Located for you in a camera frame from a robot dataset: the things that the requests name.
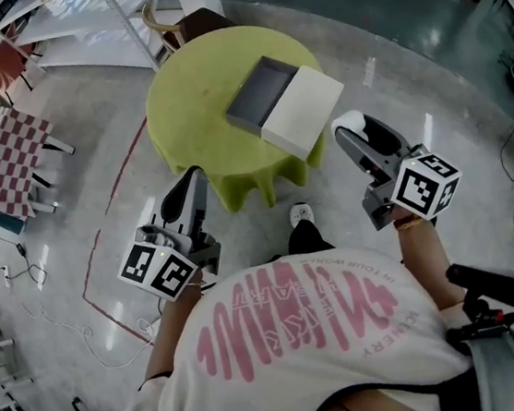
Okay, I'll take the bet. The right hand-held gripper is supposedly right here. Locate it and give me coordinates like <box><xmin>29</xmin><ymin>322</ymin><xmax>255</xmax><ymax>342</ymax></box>
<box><xmin>330</xmin><ymin>103</ymin><xmax>467</xmax><ymax>236</ymax></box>

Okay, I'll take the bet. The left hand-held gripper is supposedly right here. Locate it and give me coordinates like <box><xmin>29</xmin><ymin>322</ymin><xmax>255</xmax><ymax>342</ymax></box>
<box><xmin>105</xmin><ymin>163</ymin><xmax>228</xmax><ymax>308</ymax></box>

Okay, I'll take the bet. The small white item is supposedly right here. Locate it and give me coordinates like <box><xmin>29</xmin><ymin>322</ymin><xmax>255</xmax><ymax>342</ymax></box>
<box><xmin>329</xmin><ymin>109</ymin><xmax>368</xmax><ymax>139</ymax></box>

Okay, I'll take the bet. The grey box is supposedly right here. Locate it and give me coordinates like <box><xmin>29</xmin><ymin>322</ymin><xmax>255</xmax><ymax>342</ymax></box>
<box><xmin>219</xmin><ymin>50</ymin><xmax>312</xmax><ymax>141</ymax></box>

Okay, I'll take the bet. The person's right forearm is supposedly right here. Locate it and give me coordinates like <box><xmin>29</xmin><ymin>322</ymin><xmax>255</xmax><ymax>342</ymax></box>
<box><xmin>394</xmin><ymin>211</ymin><xmax>467</xmax><ymax>319</ymax></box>

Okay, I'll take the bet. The person's left forearm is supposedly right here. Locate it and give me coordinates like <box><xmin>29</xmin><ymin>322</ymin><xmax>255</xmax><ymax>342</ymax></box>
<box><xmin>133</xmin><ymin>278</ymin><xmax>220</xmax><ymax>392</ymax></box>

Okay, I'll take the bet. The white box lid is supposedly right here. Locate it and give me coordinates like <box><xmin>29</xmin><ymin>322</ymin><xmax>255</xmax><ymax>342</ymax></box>
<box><xmin>253</xmin><ymin>60</ymin><xmax>354</xmax><ymax>165</ymax></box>

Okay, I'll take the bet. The white shoe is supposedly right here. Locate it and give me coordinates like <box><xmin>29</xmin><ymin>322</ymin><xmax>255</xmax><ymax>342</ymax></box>
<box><xmin>286</xmin><ymin>199</ymin><xmax>317</xmax><ymax>231</ymax></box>

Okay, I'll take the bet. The round table with green cloth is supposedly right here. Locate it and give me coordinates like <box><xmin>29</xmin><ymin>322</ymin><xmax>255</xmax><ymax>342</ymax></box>
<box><xmin>136</xmin><ymin>16</ymin><xmax>339</xmax><ymax>224</ymax></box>

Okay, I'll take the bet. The person's leg in black trousers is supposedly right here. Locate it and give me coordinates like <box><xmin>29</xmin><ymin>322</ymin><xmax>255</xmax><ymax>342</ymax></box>
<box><xmin>283</xmin><ymin>214</ymin><xmax>340</xmax><ymax>261</ymax></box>

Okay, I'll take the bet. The wooden chair with dark seat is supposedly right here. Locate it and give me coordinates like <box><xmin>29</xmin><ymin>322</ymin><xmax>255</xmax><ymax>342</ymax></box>
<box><xmin>139</xmin><ymin>0</ymin><xmax>241</xmax><ymax>68</ymax></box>

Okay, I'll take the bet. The table with red checkered cloth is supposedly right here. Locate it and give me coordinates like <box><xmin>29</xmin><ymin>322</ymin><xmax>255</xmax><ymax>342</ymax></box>
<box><xmin>0</xmin><ymin>96</ymin><xmax>85</xmax><ymax>224</ymax></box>

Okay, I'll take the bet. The white shirt with pink print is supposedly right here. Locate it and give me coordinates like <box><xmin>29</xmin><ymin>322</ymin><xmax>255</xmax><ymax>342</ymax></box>
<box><xmin>86</xmin><ymin>225</ymin><xmax>514</xmax><ymax>411</ymax></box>

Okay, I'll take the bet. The red chair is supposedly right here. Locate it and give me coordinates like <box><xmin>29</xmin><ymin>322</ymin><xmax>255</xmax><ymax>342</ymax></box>
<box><xmin>0</xmin><ymin>18</ymin><xmax>49</xmax><ymax>97</ymax></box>

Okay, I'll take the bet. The red and gold bracelet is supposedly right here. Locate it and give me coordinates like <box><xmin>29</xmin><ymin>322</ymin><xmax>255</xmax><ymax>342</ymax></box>
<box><xmin>392</xmin><ymin>212</ymin><xmax>429</xmax><ymax>232</ymax></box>

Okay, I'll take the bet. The white cable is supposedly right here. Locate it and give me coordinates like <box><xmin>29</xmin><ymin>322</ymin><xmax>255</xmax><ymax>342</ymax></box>
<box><xmin>18</xmin><ymin>285</ymin><xmax>161</xmax><ymax>381</ymax></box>

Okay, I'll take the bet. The black cable with power adapter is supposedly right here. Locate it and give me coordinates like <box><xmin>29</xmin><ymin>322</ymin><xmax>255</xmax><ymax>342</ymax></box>
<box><xmin>0</xmin><ymin>238</ymin><xmax>53</xmax><ymax>308</ymax></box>

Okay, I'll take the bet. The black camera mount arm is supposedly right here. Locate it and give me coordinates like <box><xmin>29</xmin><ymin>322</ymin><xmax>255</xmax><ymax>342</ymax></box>
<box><xmin>436</xmin><ymin>256</ymin><xmax>514</xmax><ymax>351</ymax></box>

